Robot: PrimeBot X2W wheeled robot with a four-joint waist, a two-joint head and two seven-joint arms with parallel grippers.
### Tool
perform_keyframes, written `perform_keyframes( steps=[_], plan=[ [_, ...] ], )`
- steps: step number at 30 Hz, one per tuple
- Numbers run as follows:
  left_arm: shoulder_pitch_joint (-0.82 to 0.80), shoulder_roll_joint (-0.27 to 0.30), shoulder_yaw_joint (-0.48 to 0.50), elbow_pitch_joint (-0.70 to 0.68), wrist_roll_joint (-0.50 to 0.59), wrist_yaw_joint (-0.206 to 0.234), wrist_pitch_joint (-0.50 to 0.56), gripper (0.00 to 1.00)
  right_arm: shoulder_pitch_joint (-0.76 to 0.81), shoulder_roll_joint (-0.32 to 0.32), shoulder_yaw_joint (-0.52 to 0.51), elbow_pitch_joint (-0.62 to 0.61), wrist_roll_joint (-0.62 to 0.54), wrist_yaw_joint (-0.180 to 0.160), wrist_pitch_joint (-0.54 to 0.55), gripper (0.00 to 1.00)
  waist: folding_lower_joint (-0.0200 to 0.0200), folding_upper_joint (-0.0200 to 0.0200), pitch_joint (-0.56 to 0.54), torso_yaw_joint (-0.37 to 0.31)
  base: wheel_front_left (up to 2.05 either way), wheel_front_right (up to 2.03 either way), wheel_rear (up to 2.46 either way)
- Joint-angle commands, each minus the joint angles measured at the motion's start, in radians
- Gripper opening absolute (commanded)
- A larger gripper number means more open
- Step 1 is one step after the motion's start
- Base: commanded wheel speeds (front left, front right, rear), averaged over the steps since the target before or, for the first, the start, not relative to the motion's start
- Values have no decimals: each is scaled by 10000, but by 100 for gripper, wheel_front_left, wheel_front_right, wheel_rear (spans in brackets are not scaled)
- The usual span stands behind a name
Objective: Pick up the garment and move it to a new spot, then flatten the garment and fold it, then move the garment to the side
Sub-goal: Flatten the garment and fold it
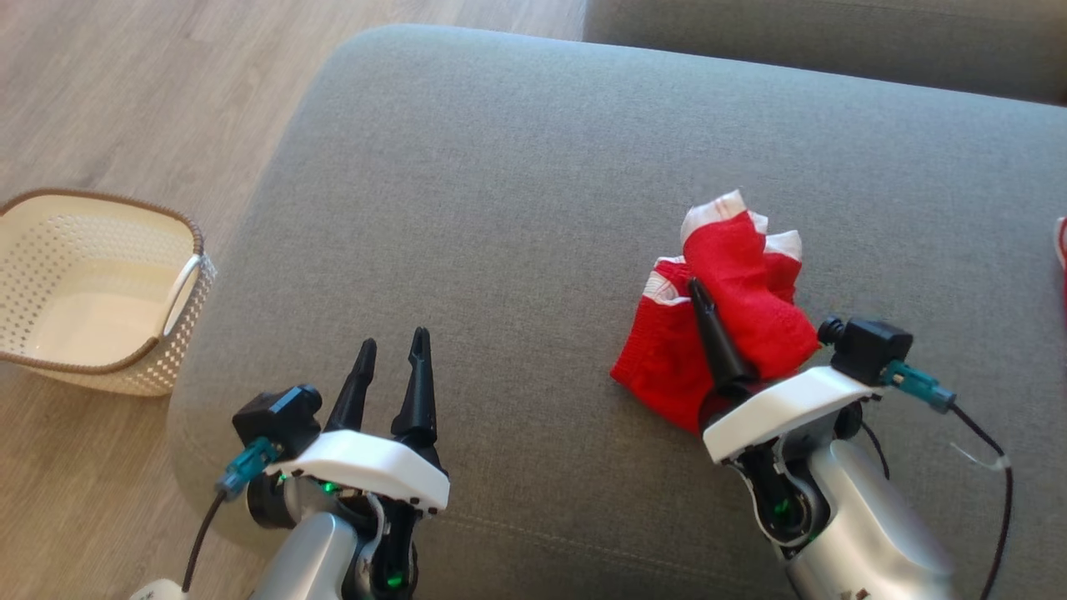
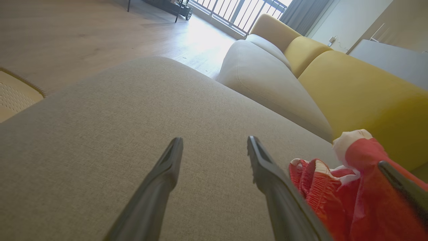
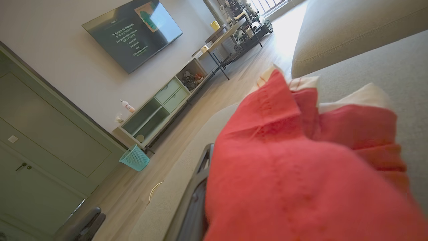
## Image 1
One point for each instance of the cream woven laundry basket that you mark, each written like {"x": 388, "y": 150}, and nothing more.
{"x": 92, "y": 292}

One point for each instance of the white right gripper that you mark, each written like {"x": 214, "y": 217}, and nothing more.
{"x": 775, "y": 412}

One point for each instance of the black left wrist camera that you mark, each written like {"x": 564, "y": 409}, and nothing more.
{"x": 275, "y": 421}

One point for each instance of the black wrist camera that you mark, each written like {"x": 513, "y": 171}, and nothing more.
{"x": 275, "y": 421}
{"x": 871, "y": 346}

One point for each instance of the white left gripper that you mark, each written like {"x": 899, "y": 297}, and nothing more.
{"x": 367, "y": 462}

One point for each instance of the red garment with white stripes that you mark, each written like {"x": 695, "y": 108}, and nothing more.
{"x": 750, "y": 292}

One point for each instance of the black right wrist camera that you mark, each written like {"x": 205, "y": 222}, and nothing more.
{"x": 871, "y": 346}

